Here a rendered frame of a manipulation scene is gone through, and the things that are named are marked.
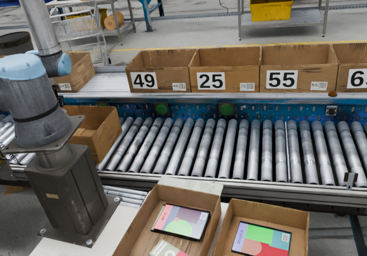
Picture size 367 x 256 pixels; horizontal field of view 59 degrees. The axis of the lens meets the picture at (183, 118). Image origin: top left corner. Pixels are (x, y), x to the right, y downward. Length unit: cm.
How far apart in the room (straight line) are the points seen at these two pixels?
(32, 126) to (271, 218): 90
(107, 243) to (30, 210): 155
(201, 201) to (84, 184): 46
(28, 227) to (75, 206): 145
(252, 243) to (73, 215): 67
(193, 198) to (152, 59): 116
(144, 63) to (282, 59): 90
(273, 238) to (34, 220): 193
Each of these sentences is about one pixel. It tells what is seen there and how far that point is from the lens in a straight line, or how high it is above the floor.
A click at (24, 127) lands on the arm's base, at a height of 126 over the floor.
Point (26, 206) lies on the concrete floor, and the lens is 291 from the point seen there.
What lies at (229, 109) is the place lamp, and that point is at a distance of 185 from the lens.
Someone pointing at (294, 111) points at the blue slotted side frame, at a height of 79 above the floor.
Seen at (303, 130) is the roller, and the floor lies 75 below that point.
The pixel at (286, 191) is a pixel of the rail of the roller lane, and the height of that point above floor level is 73.
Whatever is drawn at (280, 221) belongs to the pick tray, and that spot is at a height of 78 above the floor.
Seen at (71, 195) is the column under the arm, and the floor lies 98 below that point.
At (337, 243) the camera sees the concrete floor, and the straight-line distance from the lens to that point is 228.
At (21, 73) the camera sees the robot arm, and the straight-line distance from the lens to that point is 109.
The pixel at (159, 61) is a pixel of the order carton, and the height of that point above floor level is 97.
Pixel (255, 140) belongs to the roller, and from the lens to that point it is 172.
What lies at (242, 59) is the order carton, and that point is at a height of 97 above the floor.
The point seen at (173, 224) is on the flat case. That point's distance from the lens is 130.
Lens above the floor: 178
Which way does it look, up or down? 32 degrees down
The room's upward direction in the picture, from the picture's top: 8 degrees counter-clockwise
